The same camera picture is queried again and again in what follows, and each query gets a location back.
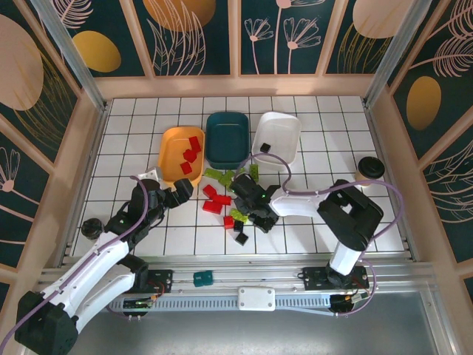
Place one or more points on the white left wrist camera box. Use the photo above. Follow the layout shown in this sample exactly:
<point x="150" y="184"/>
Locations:
<point x="150" y="173"/>

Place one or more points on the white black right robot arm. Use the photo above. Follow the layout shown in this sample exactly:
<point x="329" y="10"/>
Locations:
<point x="295" y="205"/>

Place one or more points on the paper coffee cup black lid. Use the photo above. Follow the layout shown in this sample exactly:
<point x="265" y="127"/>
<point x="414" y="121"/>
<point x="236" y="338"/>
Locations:
<point x="371" y="166"/>

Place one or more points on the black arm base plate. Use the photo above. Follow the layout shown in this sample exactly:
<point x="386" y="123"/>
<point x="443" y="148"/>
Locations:
<point x="162" y="277"/>
<point x="314" y="279"/>

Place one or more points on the black lego brick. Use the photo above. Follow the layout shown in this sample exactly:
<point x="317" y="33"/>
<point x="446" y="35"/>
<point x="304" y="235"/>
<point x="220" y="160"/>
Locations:
<point x="242" y="238"/>
<point x="239" y="225"/>
<point x="263" y="226"/>
<point x="265" y="147"/>
<point x="272" y="222"/>

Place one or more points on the teal plastic container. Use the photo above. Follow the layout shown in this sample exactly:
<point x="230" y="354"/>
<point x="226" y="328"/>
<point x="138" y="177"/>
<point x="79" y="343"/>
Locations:
<point x="226" y="138"/>

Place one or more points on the red lego brick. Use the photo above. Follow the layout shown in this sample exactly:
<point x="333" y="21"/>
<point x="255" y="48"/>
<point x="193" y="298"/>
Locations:
<point x="212" y="206"/>
<point x="186" y="167"/>
<point x="210" y="191"/>
<point x="229" y="221"/>
<point x="223" y="199"/>
<point x="194" y="143"/>
<point x="190" y="155"/>

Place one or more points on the white plastic junction box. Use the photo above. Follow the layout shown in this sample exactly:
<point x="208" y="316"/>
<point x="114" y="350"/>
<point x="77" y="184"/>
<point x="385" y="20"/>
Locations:
<point x="256" y="299"/>

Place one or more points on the orange plastic container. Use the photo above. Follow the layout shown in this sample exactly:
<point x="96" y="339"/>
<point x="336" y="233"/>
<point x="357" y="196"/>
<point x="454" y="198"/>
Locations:
<point x="173" y="155"/>

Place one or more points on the teal plastic clamp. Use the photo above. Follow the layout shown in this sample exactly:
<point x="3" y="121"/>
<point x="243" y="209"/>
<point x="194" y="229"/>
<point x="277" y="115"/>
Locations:
<point x="202" y="279"/>

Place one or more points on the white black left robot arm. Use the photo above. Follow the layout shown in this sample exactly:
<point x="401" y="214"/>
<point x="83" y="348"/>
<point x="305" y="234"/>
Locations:
<point x="92" y="288"/>

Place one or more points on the white plastic container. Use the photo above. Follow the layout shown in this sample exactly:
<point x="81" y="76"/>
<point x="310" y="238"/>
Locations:
<point x="281" y="133"/>

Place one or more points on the aluminium frame post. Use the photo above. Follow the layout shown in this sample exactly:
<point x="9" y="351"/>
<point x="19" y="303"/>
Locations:
<point x="399" y="51"/>
<point x="72" y="55"/>

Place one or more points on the aluminium side rail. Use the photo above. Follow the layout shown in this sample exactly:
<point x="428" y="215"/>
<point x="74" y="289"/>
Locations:
<point x="380" y="148"/>
<point x="95" y="148"/>

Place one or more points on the aluminium mounting rail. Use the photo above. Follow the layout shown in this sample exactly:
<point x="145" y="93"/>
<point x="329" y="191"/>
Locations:
<point x="258" y="275"/>

